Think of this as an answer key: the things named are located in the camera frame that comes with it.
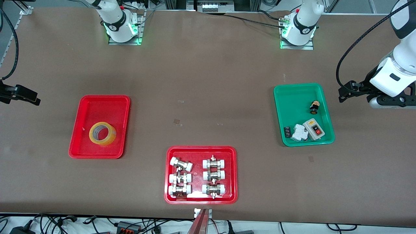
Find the yellow packing tape roll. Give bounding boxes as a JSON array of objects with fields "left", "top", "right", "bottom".
[{"left": 89, "top": 122, "right": 117, "bottom": 146}]

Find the green plastic tray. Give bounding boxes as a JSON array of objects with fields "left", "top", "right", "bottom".
[{"left": 273, "top": 83, "right": 335, "bottom": 147}]

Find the empty red plastic tray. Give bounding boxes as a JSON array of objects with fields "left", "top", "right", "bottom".
[{"left": 68, "top": 95, "right": 131, "bottom": 160}]

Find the red tray holding valves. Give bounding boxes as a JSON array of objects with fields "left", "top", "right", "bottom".
[{"left": 164, "top": 146, "right": 238, "bottom": 205}]

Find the white circuit breaker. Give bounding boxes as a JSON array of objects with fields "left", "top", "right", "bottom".
[{"left": 290, "top": 124, "right": 308, "bottom": 142}]

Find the black power adapter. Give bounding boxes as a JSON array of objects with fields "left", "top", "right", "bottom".
[{"left": 10, "top": 226, "right": 35, "bottom": 234}]

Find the metal valve with white caps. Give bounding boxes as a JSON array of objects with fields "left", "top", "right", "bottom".
[
  {"left": 202, "top": 156, "right": 227, "bottom": 169},
  {"left": 203, "top": 169, "right": 226, "bottom": 182},
  {"left": 168, "top": 184, "right": 192, "bottom": 198},
  {"left": 170, "top": 157, "right": 193, "bottom": 172},
  {"left": 169, "top": 172, "right": 192, "bottom": 184},
  {"left": 202, "top": 183, "right": 226, "bottom": 199}
]

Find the white power strip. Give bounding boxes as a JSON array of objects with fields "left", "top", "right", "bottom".
[{"left": 201, "top": 2, "right": 235, "bottom": 13}]

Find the grey and orange connector box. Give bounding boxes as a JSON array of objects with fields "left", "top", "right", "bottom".
[{"left": 117, "top": 221, "right": 142, "bottom": 233}]

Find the red aluminium profile bar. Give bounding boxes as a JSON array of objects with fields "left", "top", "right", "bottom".
[{"left": 187, "top": 209, "right": 209, "bottom": 234}]

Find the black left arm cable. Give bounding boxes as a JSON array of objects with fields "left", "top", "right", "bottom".
[{"left": 336, "top": 0, "right": 413, "bottom": 90}]

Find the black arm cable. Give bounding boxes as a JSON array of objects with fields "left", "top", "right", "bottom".
[
  {"left": 0, "top": 7, "right": 19, "bottom": 80},
  {"left": 336, "top": 0, "right": 413, "bottom": 90}
]

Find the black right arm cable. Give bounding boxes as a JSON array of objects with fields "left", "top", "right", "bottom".
[{"left": 0, "top": 7, "right": 19, "bottom": 80}]

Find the grey switch box red button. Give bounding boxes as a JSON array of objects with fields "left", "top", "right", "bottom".
[{"left": 302, "top": 119, "right": 326, "bottom": 141}]

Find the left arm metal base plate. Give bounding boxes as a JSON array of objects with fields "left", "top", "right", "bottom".
[{"left": 280, "top": 15, "right": 315, "bottom": 50}]

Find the black cable on table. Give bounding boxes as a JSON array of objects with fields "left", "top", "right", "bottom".
[{"left": 224, "top": 12, "right": 288, "bottom": 28}]

